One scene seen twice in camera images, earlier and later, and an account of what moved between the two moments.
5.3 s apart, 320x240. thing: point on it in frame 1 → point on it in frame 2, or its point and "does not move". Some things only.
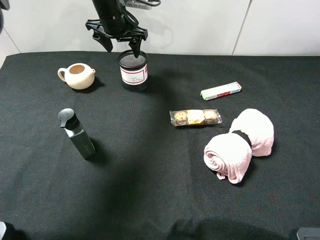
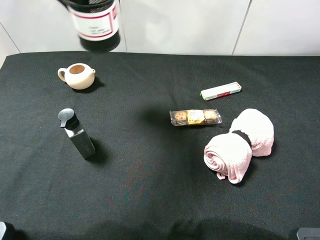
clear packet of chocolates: [195, 117] does not move
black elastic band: [243, 134] does not move
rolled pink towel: [230, 154] does not move
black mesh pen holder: [134, 71] → [97, 22]
